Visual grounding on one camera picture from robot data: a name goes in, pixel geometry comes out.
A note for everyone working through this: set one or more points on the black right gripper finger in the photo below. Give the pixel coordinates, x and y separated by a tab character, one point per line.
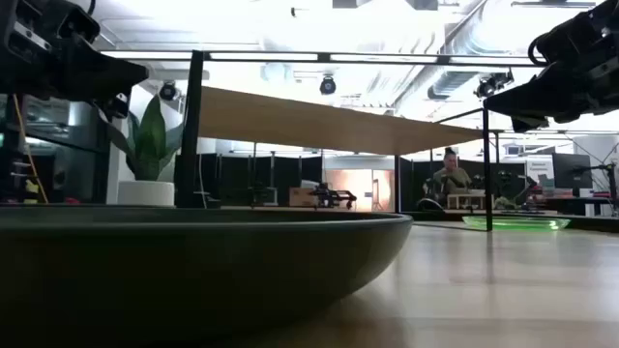
527	124
522	99

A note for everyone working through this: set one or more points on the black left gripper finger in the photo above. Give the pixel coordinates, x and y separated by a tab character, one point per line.
101	77
118	107

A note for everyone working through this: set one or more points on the green transparent plate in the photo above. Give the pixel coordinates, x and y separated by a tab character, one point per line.
517	223

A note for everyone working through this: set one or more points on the large dark plate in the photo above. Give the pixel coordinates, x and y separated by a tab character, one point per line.
193	266

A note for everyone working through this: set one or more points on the wooden shelf with black legs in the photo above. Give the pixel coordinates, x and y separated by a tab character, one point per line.
314	125

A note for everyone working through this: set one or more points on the black ceiling track light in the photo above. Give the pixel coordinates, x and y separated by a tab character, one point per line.
491	86

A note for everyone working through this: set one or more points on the white printed poster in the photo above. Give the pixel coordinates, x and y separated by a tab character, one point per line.
539	169

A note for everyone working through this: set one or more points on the snake plant in white pot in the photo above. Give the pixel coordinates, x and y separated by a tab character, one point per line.
150	145

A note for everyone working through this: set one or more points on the black ceiling spot lamp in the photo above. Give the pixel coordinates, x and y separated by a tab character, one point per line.
328	86
168	91

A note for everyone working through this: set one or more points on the black computer monitor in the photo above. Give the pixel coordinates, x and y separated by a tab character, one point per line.
572	170

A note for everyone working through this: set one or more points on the person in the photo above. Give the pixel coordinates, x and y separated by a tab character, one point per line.
452	179

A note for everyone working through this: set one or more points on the small wooden rack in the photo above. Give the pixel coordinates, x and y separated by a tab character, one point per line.
466	199

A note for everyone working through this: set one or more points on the black partition panels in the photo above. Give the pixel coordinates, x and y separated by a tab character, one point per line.
237	179

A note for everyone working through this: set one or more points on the brown cardboard box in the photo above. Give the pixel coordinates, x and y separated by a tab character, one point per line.
301	197

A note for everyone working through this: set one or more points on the low wheeled cart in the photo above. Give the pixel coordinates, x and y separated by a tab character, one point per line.
333	197

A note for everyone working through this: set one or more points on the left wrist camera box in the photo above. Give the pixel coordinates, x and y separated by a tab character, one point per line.
79	24

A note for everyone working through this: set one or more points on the black overhead frame bar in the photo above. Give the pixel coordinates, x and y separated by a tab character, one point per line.
387	59

